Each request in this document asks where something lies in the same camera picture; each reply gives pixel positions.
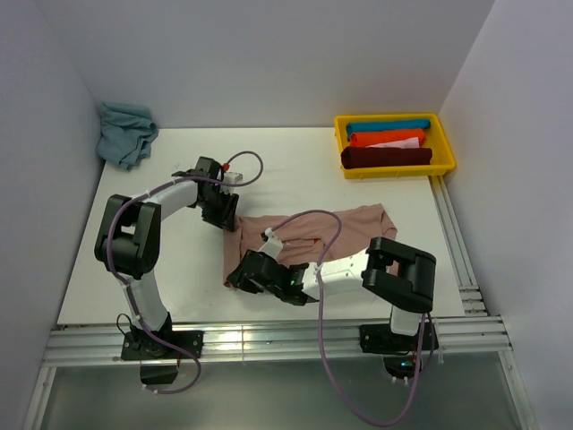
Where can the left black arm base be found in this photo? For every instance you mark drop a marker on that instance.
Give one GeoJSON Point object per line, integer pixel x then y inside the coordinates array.
{"type": "Point", "coordinates": [159, 363]}

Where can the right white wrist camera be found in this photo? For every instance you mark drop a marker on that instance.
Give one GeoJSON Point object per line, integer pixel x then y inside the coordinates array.
{"type": "Point", "coordinates": [272, 245]}

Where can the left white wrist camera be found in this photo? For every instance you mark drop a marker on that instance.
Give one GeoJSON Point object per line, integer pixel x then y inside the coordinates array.
{"type": "Point", "coordinates": [230, 181]}

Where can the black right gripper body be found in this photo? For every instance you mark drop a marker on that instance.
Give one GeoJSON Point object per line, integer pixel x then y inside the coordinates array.
{"type": "Point", "coordinates": [243, 281]}

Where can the rolled orange t-shirt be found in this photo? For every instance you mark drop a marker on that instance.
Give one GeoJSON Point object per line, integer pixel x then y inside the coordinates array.
{"type": "Point", "coordinates": [399, 139]}

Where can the crumpled teal t-shirt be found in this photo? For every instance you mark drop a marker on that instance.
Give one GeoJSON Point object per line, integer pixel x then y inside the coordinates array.
{"type": "Point", "coordinates": [126, 134]}

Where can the yellow plastic bin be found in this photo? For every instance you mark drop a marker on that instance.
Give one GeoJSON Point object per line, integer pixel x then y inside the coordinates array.
{"type": "Point", "coordinates": [442, 160]}

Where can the rolled maroon t-shirt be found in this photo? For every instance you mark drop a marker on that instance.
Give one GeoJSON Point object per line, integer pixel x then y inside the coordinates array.
{"type": "Point", "coordinates": [352, 157]}

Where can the pink printed t-shirt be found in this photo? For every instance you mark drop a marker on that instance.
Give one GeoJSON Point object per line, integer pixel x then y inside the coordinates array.
{"type": "Point", "coordinates": [304, 238]}

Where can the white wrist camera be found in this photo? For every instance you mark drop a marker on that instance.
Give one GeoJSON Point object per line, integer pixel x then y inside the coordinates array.
{"type": "Point", "coordinates": [272, 245]}
{"type": "Point", "coordinates": [230, 181]}

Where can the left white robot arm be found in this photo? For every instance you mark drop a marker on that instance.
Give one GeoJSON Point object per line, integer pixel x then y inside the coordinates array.
{"type": "Point", "coordinates": [128, 243]}

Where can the rolled blue t-shirt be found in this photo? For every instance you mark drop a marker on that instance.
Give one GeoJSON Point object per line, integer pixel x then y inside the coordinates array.
{"type": "Point", "coordinates": [383, 126]}

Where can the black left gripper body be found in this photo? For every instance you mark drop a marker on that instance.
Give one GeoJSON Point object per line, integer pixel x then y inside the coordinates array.
{"type": "Point", "coordinates": [218, 209]}

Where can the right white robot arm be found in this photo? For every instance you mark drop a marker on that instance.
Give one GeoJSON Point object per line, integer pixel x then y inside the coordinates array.
{"type": "Point", "coordinates": [399, 274]}

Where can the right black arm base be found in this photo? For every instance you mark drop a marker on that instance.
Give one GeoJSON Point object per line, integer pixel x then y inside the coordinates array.
{"type": "Point", "coordinates": [399, 352]}

